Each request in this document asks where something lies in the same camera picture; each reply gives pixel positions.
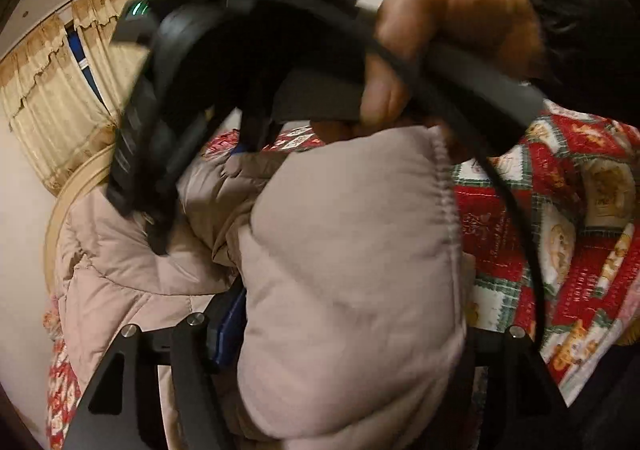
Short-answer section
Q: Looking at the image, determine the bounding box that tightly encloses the red patchwork bear bedspread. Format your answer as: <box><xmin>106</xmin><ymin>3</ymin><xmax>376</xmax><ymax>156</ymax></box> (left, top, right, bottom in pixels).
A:
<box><xmin>44</xmin><ymin>104</ymin><xmax>639</xmax><ymax>449</ymax></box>

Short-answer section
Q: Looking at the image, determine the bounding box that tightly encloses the beige quilted down jacket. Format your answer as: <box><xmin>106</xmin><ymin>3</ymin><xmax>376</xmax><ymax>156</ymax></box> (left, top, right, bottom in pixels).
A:
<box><xmin>54</xmin><ymin>126</ymin><xmax>474</xmax><ymax>449</ymax></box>

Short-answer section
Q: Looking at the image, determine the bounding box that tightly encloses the person's right hand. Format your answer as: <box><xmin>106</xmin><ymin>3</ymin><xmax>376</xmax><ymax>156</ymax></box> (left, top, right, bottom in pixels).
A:
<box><xmin>309</xmin><ymin>0</ymin><xmax>547</xmax><ymax>167</ymax></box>

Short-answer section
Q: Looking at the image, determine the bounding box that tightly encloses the cream wooden headboard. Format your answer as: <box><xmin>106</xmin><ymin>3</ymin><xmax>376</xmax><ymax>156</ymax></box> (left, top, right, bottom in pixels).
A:
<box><xmin>43</xmin><ymin>145</ymin><xmax>115</xmax><ymax>295</ymax></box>

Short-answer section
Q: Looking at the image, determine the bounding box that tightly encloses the black jacket sleeve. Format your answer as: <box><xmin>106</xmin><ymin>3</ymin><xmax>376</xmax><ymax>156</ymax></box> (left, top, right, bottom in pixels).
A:
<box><xmin>529</xmin><ymin>0</ymin><xmax>639</xmax><ymax>126</ymax></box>

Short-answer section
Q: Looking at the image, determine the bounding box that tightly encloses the beige curtain at left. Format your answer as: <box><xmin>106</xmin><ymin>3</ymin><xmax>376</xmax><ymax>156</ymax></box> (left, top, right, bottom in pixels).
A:
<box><xmin>1</xmin><ymin>0</ymin><xmax>146</xmax><ymax>195</ymax></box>

